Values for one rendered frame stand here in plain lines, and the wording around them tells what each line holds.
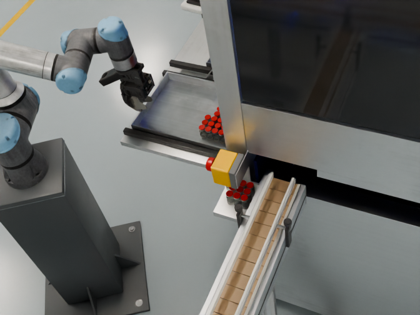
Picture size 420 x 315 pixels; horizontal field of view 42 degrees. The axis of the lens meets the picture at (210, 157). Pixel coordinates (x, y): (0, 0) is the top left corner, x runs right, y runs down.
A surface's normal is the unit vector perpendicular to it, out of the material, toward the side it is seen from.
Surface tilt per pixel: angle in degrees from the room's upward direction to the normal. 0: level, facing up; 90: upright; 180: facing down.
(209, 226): 0
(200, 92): 0
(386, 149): 90
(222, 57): 90
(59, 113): 0
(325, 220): 90
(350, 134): 90
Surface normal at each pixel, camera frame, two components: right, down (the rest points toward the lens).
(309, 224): -0.40, 0.75
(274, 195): -0.14, -0.62
